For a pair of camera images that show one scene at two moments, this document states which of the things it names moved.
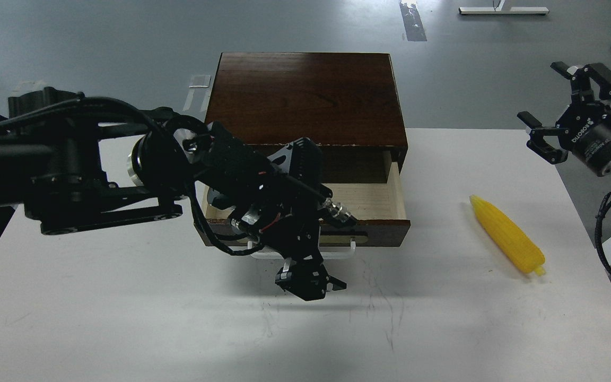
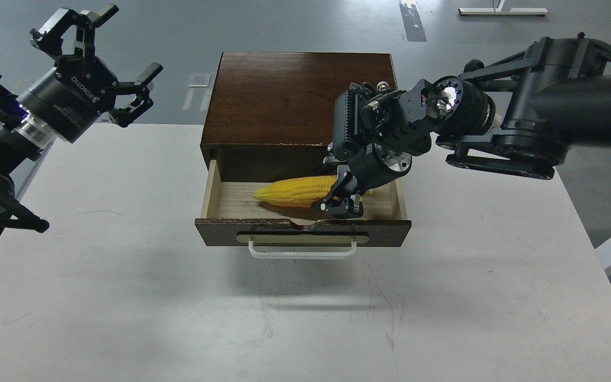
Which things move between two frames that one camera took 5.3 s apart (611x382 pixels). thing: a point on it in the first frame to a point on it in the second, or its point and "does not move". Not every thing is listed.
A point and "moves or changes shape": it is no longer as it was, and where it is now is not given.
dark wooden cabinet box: x=347 y=103 does not move
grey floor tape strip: x=414 y=27 does not move
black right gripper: x=597 y=137 to x=363 y=170
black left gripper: x=293 y=229 to x=67 y=100
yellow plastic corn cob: x=514 y=243 moves or changes shape
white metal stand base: x=504 y=8 does not move
